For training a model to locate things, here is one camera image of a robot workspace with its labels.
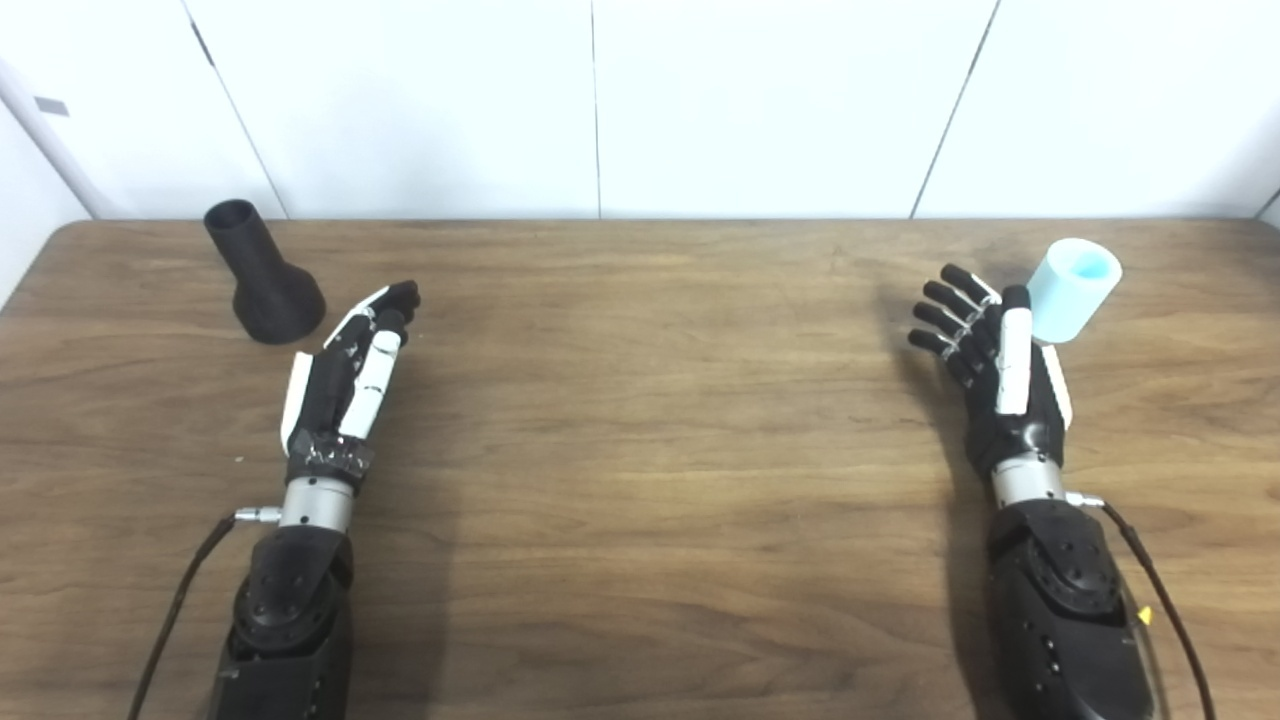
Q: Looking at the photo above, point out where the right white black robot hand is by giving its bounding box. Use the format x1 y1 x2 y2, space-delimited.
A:
907 263 1074 476

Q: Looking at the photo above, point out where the black funnel-shaped nozzle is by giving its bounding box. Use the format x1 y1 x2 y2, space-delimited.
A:
203 199 327 346

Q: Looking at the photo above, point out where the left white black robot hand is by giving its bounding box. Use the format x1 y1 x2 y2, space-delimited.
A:
280 280 422 491

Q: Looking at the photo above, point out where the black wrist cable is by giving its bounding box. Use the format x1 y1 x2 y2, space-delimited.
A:
127 508 283 720
1065 490 1218 720

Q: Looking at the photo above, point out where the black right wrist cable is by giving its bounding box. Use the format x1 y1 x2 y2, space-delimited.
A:
1065 490 1218 720

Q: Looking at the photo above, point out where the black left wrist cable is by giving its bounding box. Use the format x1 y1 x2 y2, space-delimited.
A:
127 508 283 720

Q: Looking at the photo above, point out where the light blue cup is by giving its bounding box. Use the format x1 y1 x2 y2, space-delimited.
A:
1026 237 1123 346

